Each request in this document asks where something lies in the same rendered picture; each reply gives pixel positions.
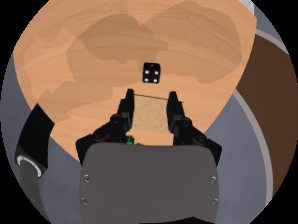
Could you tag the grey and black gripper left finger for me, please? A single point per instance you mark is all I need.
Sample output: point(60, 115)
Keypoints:
point(112, 131)

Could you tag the black die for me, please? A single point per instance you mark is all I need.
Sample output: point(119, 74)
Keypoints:
point(151, 73)

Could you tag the tan mat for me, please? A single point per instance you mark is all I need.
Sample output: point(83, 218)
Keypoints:
point(150, 114)

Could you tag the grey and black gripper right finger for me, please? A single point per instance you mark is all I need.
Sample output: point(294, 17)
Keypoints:
point(183, 130)

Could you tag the green die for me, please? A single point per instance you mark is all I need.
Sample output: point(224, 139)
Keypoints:
point(130, 139)

